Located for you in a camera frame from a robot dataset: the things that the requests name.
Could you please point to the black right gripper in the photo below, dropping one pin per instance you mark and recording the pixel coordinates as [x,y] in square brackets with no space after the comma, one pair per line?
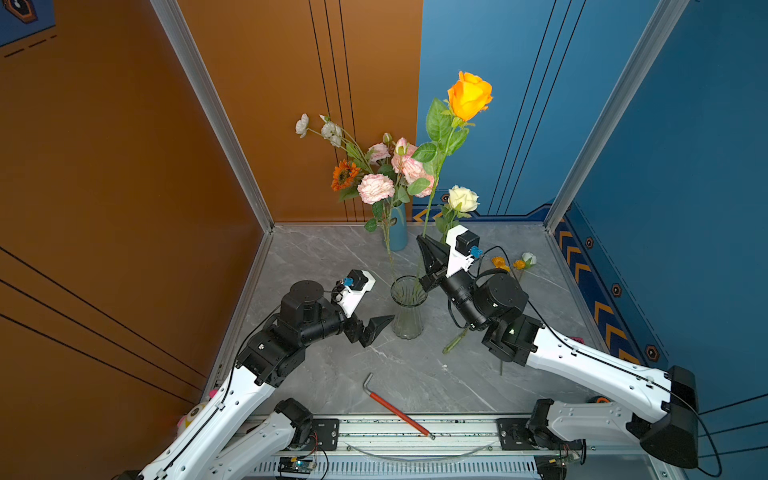
[436,272]

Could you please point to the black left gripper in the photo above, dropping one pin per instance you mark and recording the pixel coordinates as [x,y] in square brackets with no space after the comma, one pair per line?
[354,332]

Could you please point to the teal ceramic vase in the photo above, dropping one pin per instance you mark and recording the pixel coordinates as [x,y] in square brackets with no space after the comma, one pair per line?
[397,233]

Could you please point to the clear glass vase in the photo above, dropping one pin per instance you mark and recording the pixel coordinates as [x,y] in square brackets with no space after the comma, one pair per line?
[409,295]

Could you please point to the large pink peach rose stem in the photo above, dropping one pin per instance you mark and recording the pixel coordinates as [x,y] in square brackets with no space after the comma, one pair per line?
[408,168]

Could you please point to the pink carnation rose stem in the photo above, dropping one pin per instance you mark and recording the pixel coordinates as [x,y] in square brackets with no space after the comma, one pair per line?
[377,191]

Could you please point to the white rose flower stem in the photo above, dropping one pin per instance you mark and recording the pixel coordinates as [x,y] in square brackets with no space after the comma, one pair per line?
[527,261]

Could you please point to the pink peony flower stem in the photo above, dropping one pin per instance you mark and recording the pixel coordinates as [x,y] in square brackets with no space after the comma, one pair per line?
[380,157]

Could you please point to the orange yellow rose stem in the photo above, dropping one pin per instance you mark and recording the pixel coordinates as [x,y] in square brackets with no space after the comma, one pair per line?
[448,124]

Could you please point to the cream white rose stem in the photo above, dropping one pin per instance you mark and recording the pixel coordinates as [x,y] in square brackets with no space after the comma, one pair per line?
[460,203]

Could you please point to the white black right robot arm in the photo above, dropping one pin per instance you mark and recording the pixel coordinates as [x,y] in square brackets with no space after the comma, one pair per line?
[654,409]

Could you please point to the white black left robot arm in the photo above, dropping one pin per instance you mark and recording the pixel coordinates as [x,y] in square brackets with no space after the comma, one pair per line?
[307,313]

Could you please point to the small orange bud stem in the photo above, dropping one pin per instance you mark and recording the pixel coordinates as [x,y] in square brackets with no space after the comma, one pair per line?
[499,265]

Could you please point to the green circuit board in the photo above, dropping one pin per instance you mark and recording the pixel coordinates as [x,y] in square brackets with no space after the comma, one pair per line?
[296,467]

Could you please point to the white panda plush toy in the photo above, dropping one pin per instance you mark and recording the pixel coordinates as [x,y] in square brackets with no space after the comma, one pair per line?
[185,421]

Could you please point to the orange black tape measure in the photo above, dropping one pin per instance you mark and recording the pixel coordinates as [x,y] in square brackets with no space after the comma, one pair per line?
[598,399]

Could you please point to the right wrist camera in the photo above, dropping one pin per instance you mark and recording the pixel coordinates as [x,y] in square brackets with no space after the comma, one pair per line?
[464,249]

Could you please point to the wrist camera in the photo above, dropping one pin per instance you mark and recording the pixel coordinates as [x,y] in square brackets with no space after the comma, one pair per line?
[348,293]
[464,249]

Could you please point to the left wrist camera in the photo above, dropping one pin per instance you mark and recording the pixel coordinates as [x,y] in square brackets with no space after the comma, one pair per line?
[348,293]

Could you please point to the red handled hex key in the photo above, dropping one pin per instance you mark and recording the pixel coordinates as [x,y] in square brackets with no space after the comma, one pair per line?
[394,410]

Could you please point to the right aluminium corner post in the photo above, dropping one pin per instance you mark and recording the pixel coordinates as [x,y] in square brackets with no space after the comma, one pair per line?
[652,40]

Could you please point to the aluminium corner post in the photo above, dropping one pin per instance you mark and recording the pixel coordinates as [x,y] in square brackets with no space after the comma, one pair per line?
[652,40]
[176,29]

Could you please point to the left aluminium corner post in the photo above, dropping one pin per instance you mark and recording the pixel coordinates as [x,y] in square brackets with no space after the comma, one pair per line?
[176,29]

